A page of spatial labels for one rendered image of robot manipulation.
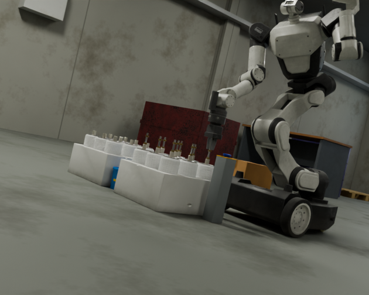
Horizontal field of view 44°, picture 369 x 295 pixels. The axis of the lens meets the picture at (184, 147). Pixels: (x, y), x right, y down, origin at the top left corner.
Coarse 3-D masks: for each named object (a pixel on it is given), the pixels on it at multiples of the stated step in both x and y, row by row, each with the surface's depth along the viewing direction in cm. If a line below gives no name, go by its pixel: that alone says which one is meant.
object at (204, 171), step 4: (200, 164) 232; (204, 164) 232; (200, 168) 232; (204, 168) 231; (208, 168) 231; (212, 168) 232; (200, 172) 231; (204, 172) 231; (208, 172) 231; (212, 172) 233; (196, 176) 233; (200, 176) 231; (204, 176) 231; (208, 176) 231
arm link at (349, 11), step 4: (356, 0) 214; (348, 4) 218; (352, 4) 216; (356, 4) 214; (348, 8) 218; (352, 8) 214; (356, 8) 213; (340, 12) 213; (344, 12) 212; (348, 12) 211; (352, 12) 212; (356, 12) 213; (340, 16) 213
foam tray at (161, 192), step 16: (128, 160) 237; (128, 176) 231; (144, 176) 221; (160, 176) 212; (176, 176) 214; (128, 192) 229; (144, 192) 219; (160, 192) 210; (176, 192) 216; (192, 192) 222; (160, 208) 211; (176, 208) 217; (192, 208) 224
